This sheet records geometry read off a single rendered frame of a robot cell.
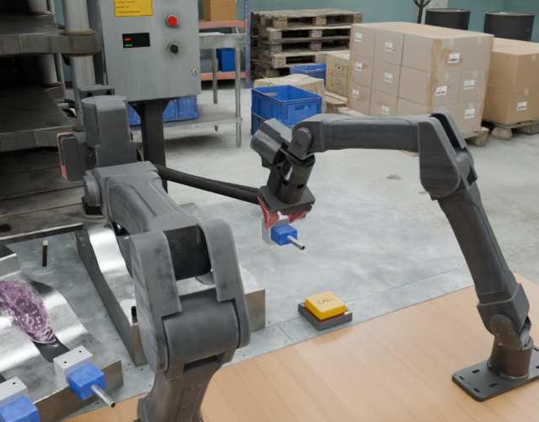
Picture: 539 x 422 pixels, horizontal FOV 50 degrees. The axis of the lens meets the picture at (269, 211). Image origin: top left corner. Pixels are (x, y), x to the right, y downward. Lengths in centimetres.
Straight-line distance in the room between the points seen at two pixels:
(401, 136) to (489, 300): 31
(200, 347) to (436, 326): 75
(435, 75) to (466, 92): 37
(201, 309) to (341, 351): 61
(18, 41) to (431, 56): 362
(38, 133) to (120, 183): 105
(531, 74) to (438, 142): 473
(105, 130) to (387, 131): 47
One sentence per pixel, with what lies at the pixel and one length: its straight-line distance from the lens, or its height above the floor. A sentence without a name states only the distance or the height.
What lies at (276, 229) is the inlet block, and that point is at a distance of 121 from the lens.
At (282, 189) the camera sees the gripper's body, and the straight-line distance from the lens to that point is 113.
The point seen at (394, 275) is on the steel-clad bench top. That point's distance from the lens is 137.
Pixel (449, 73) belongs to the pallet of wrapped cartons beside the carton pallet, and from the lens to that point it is 489.
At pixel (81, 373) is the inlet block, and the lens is 99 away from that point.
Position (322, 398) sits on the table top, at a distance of 101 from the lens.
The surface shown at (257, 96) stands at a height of 38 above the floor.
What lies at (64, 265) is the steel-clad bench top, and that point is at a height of 80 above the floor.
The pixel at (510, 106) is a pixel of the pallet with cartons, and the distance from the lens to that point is 556.
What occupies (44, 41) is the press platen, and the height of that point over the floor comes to 127.
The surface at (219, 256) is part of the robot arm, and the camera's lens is 53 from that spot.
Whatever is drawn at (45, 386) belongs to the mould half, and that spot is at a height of 86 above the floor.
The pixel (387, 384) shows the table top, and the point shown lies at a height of 80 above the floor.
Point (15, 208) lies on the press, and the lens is 188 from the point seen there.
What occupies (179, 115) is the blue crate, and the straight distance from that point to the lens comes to 489.
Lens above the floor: 146
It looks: 23 degrees down
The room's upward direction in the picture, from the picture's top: straight up
